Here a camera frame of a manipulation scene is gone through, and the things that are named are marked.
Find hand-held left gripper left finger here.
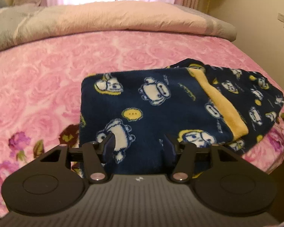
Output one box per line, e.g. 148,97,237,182
33,133,116,184

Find beige and grey duvet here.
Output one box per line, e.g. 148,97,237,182
0,0,237,55

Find pink rose pattern blanket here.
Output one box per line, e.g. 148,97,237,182
0,30,284,212

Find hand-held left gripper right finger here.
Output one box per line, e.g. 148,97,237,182
164,135,248,184

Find navy cartoon print fleece pajama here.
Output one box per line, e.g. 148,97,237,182
79,58,284,179

